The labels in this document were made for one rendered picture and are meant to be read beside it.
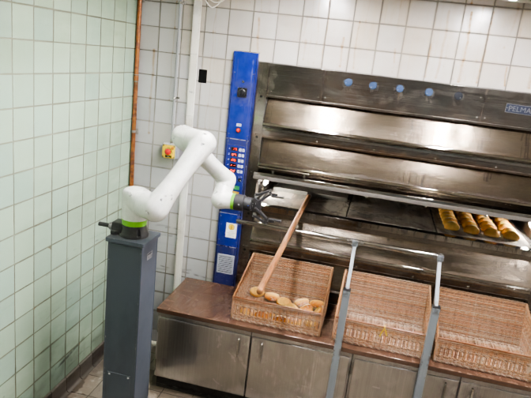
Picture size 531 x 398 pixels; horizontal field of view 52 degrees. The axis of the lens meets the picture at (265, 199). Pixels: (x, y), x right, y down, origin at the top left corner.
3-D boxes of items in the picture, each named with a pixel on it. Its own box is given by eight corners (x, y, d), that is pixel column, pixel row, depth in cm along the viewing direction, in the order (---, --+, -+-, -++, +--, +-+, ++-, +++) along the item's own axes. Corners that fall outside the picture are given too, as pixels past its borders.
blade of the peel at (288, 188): (346, 201, 395) (347, 198, 394) (273, 190, 404) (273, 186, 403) (349, 190, 429) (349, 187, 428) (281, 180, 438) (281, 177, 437)
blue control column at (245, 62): (264, 264, 576) (288, 56, 521) (278, 266, 573) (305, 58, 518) (205, 354, 393) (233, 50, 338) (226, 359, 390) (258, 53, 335)
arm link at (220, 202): (210, 210, 309) (207, 201, 300) (216, 191, 315) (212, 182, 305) (234, 214, 307) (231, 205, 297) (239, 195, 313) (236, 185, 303)
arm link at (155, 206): (147, 215, 248) (212, 127, 263) (127, 206, 258) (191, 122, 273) (163, 230, 257) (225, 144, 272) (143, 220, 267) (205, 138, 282)
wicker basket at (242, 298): (248, 288, 374) (252, 250, 367) (329, 304, 364) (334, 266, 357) (228, 319, 328) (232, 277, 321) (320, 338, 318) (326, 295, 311)
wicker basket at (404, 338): (337, 306, 363) (344, 268, 356) (423, 323, 353) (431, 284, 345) (329, 340, 317) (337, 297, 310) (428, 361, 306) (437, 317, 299)
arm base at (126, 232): (92, 232, 270) (92, 221, 268) (107, 224, 284) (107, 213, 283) (141, 242, 265) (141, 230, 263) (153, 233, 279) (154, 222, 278)
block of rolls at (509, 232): (435, 207, 410) (437, 200, 408) (502, 217, 401) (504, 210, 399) (443, 230, 352) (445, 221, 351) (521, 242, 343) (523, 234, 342)
